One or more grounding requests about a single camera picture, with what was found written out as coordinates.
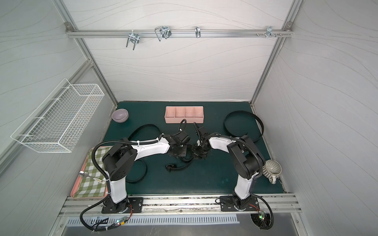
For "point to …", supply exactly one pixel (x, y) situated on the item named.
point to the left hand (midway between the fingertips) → (185, 155)
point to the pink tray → (76, 184)
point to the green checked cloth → (86, 186)
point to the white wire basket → (59, 122)
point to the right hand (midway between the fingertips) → (190, 156)
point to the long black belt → (173, 166)
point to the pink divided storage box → (174, 114)
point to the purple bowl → (120, 115)
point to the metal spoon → (85, 174)
